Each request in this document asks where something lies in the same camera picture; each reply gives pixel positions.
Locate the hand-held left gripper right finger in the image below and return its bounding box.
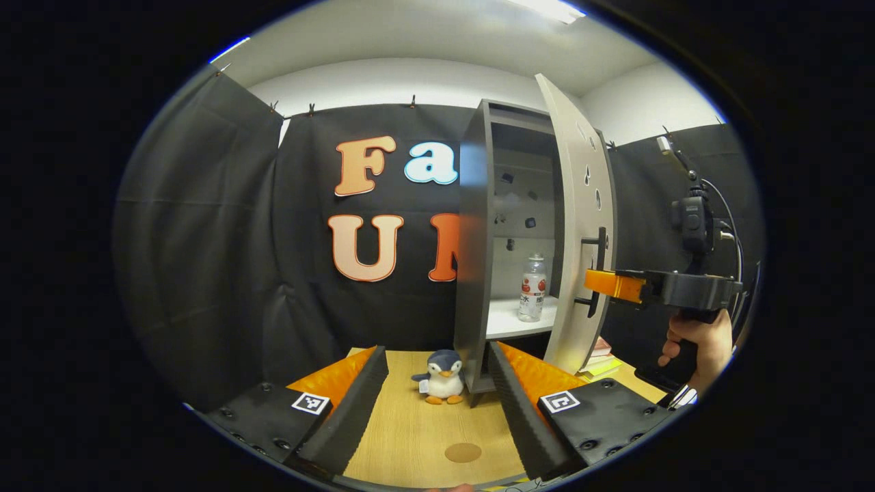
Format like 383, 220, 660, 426
487, 342, 674, 481

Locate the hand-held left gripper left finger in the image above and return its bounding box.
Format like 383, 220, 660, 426
205, 345, 389, 478

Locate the black door handle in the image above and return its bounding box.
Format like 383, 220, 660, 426
574, 228, 609, 318

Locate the grey cabinet door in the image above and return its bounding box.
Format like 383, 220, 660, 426
535, 73, 618, 375

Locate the clear plastic bottle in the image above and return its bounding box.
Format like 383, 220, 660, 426
517, 254, 548, 323

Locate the grey cabinet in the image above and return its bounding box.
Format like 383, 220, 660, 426
453, 99, 619, 409

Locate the penguin plush toy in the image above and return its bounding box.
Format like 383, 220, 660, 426
411, 349, 467, 405

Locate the black backdrop cloth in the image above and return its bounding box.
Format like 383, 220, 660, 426
113, 65, 763, 411

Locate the black cable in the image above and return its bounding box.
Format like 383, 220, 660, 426
701, 176, 744, 281

